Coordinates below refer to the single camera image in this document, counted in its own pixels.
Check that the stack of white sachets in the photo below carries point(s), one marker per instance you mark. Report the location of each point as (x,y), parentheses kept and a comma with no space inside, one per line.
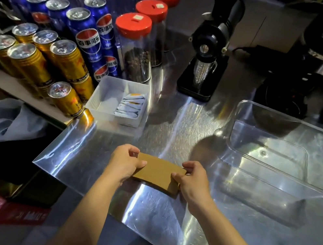
(132,105)

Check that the person's right thumb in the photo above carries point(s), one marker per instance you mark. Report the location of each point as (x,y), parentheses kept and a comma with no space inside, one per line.
(177,178)

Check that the clear plastic container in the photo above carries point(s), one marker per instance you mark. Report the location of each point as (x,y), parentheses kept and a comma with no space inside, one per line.
(279,153)

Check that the person's left thumb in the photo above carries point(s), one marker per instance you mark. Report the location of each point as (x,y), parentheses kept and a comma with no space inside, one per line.
(139,164)

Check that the white plastic tray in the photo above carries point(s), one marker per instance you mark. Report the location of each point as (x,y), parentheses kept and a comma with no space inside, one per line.
(107,96)

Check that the group of blue soda cans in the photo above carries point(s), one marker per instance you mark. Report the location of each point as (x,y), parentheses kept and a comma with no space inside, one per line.
(86,34)

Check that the person's left hand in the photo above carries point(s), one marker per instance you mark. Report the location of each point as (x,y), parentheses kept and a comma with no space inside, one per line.
(120,163)

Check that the brown cardboard shelf board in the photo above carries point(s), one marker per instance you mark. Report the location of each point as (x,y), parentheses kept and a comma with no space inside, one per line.
(7,85)

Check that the person's left forearm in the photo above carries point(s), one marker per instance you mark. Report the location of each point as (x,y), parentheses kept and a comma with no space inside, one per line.
(86,219)

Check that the brown cardboard cup sleeve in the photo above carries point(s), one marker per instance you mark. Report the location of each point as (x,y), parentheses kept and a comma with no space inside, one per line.
(157,172)

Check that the black coffee grinder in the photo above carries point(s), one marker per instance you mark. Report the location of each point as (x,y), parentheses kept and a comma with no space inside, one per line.
(207,51)

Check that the person's right hand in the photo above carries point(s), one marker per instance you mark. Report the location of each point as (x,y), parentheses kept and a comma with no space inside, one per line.
(195,188)

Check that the black round appliance base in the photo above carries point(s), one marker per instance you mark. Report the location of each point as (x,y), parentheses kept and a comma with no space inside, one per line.
(283,95)

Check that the group of gold drink cans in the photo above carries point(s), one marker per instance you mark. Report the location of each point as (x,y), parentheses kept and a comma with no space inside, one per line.
(35,62)

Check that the white plastic bag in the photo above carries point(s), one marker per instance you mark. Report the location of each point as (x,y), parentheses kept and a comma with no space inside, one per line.
(4,119)

